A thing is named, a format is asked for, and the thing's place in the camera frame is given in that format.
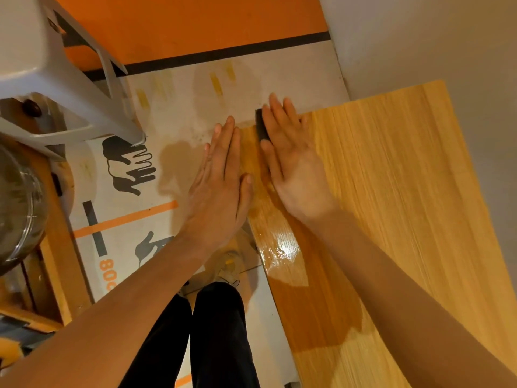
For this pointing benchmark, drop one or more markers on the person's right hand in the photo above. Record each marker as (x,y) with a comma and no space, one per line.
(297,169)

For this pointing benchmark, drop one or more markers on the dark round knob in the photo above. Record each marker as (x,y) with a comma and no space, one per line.
(31,108)

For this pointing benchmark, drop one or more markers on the white printed floor sheet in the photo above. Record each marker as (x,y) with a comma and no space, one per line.
(177,100)

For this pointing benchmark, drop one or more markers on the person's left forearm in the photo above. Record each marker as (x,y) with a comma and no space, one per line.
(113,319)

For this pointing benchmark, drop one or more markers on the person's right thumb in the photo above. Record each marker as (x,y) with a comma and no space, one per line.
(269,159)

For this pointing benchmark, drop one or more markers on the person's right little finger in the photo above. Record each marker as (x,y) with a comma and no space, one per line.
(305,125)

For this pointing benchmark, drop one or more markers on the person's left thumb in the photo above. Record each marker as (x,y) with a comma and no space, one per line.
(245,195)

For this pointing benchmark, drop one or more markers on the black sponge block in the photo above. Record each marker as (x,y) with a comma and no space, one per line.
(260,125)

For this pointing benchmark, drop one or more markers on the shiny metal bowl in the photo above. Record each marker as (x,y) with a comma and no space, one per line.
(18,206)

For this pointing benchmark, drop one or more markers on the person's right middle finger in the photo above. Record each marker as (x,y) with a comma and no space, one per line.
(280,113)

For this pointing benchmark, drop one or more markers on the person's white shoe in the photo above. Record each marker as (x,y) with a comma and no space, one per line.
(226,265)

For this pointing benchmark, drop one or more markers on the person's black trousers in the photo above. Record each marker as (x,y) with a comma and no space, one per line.
(220,339)

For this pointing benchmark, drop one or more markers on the person's left hand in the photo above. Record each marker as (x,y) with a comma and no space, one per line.
(218,202)

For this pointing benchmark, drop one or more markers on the person's right forearm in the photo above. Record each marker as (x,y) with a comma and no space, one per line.
(404,315)

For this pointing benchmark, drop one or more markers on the light wooden board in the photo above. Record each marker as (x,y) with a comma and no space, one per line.
(404,189)

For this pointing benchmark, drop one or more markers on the wooden shelf unit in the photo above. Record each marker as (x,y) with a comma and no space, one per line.
(60,258)

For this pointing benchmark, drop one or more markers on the white plastic stool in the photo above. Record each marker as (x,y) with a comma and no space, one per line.
(44,64)

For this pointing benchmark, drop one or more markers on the person's left middle finger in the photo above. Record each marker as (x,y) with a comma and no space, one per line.
(218,151)

